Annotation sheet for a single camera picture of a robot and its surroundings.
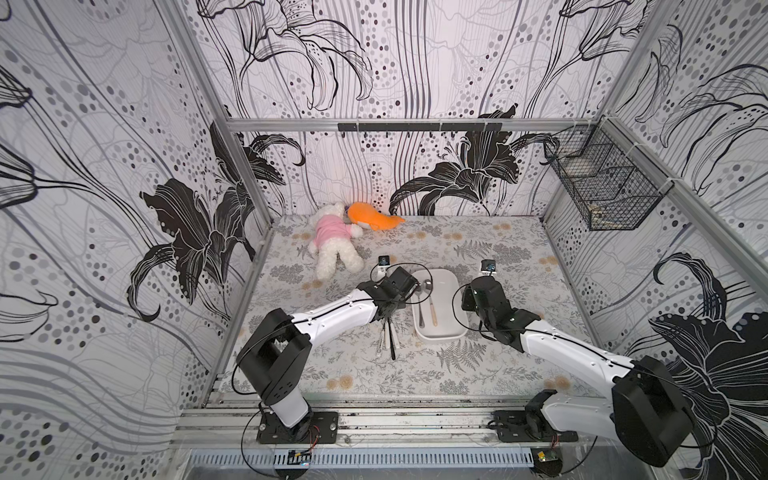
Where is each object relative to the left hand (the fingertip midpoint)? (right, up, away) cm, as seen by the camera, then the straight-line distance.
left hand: (392, 298), depth 89 cm
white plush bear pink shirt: (-20, +19, +12) cm, 30 cm away
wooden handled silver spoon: (+12, +2, +8) cm, 15 cm away
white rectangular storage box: (+14, -5, +4) cm, 16 cm away
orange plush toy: (-11, +28, +22) cm, 38 cm away
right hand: (+24, +5, -2) cm, 24 cm away
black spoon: (0, -13, -2) cm, 13 cm away
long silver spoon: (+6, +5, -18) cm, 20 cm away
